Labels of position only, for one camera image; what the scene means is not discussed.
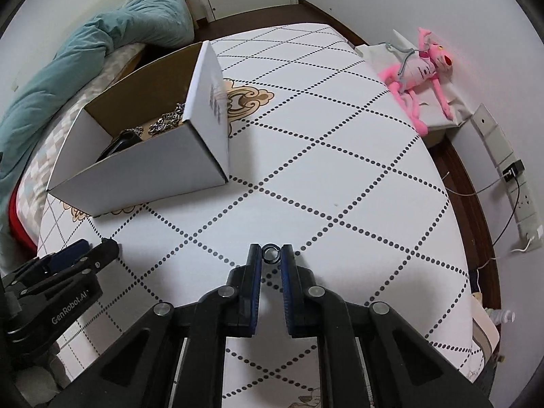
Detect black smart band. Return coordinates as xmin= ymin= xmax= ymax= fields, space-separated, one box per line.
xmin=97 ymin=129 xmax=143 ymax=162

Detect pink panther plush toy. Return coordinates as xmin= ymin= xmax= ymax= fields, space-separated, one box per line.
xmin=378 ymin=28 xmax=454 ymax=136

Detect white wall power strip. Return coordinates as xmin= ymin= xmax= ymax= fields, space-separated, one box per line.
xmin=470 ymin=103 xmax=543 ymax=253

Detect white cardboard box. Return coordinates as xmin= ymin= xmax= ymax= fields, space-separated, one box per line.
xmin=47 ymin=40 xmax=230 ymax=217

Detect white diamond pattern tablecloth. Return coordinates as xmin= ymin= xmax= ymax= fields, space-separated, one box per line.
xmin=40 ymin=24 xmax=490 ymax=407

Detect black power cable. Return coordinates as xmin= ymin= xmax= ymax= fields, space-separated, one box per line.
xmin=491 ymin=180 xmax=522 ymax=247

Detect white side box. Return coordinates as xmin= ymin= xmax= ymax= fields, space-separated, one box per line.
xmin=356 ymin=29 xmax=473 ymax=136

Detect black plug adapter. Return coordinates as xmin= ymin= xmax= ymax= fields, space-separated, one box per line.
xmin=503 ymin=159 xmax=525 ymax=182

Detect light blue duvet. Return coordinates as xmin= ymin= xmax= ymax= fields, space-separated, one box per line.
xmin=1 ymin=0 xmax=194 ymax=207

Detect red blanket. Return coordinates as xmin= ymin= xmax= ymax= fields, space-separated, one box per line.
xmin=8 ymin=184 xmax=38 ymax=259

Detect chunky silver chain bracelet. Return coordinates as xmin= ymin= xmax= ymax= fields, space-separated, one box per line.
xmin=147 ymin=101 xmax=187 ymax=137

